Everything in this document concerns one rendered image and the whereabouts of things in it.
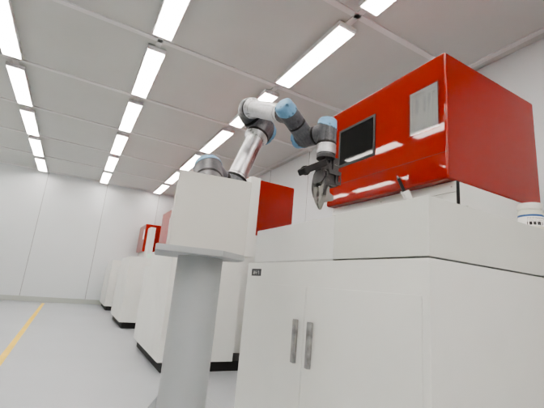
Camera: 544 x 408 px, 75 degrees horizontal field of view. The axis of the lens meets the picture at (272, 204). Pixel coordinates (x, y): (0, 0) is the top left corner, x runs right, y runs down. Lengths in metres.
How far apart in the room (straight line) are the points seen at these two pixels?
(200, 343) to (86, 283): 7.82
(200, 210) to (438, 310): 0.80
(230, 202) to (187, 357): 0.53
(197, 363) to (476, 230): 0.92
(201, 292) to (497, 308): 0.86
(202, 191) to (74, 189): 7.95
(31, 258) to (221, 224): 7.90
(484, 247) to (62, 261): 8.53
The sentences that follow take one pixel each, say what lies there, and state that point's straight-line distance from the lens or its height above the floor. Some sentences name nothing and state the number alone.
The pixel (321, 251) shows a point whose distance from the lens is 1.19.
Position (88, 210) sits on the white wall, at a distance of 9.10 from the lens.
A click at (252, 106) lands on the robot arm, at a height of 1.48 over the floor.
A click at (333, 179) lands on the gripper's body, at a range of 1.36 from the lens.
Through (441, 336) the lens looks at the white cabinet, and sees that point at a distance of 0.93.
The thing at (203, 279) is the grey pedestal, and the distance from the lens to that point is 1.25.
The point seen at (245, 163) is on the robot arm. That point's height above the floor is 1.24.
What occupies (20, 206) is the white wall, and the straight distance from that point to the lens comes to 9.15.
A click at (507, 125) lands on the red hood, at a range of 2.17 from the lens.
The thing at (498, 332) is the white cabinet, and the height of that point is 0.66.
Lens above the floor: 0.72
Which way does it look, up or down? 13 degrees up
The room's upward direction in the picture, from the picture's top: 5 degrees clockwise
